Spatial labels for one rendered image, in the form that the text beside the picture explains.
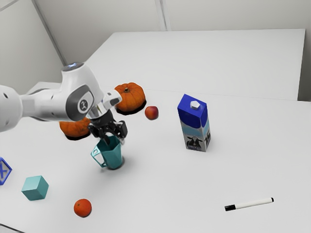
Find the orange pumpkin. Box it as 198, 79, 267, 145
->
114, 82, 146, 113
59, 117, 92, 138

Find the blue milk carton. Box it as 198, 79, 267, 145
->
177, 94, 211, 152

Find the white marker pen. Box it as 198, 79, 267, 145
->
224, 197, 275, 212

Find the teal cube block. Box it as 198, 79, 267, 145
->
21, 175, 50, 201

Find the blue and white block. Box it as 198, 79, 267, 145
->
0, 157, 13, 186

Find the orange fruit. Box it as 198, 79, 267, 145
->
73, 199, 92, 218

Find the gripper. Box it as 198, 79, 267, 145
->
87, 110, 128, 147

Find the red apple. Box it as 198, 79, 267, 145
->
144, 105, 159, 121

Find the teal faceted mug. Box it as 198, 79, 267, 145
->
90, 135, 124, 170

